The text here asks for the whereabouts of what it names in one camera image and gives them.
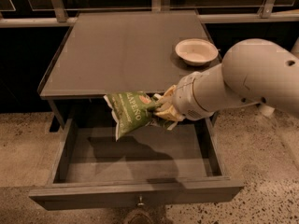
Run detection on green jalapeno chip bag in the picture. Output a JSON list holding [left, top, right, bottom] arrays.
[[104, 91, 178, 140]]

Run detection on small metal drawer knob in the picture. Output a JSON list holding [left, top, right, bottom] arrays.
[[136, 195, 145, 207]]

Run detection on metal and glass railing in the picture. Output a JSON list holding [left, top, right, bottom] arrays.
[[0, 0, 299, 28]]

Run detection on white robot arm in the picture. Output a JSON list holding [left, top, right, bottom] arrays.
[[155, 39, 299, 121]]

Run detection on white paper bowl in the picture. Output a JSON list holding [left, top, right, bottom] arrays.
[[175, 38, 219, 66]]

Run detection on round robot base foot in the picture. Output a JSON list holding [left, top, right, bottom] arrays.
[[123, 209, 153, 224]]

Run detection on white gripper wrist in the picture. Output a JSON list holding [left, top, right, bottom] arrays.
[[153, 72, 213, 121]]

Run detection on open grey top drawer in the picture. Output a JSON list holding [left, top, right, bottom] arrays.
[[29, 119, 244, 210]]

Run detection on grey cabinet with glass top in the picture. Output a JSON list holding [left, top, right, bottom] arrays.
[[38, 10, 210, 126]]

